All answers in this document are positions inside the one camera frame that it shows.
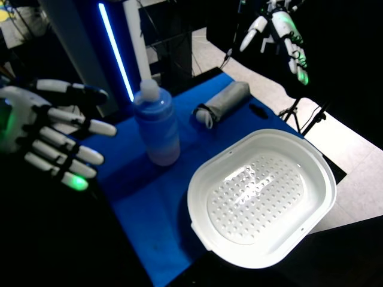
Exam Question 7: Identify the blue translucent water bottle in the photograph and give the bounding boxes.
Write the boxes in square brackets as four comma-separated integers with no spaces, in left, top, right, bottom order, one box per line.
[133,79,182,167]

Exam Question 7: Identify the grey vertical column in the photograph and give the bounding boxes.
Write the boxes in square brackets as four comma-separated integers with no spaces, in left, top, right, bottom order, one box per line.
[38,0,120,117]

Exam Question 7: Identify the blue table mat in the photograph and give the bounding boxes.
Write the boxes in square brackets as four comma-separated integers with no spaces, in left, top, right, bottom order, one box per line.
[78,72,306,286]

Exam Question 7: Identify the white perforated plastic basin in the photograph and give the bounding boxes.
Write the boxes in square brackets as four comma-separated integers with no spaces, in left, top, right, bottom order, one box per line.
[187,128,338,270]

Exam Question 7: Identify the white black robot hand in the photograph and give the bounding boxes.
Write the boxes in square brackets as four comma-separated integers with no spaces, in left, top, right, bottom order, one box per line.
[0,78,117,192]
[239,6,312,87]

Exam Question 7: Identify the white vertical tube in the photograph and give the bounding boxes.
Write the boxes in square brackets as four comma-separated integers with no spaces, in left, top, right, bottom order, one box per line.
[123,0,152,83]

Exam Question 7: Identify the thin hanging cable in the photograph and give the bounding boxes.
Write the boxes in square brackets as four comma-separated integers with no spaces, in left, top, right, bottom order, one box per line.
[222,0,242,71]

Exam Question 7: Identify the black tripod stand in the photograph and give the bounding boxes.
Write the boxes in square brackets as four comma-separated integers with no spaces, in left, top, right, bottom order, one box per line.
[277,97,330,136]

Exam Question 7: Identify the blue-white LED light strip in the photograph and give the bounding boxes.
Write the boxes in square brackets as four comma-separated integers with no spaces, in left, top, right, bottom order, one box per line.
[98,2,135,103]

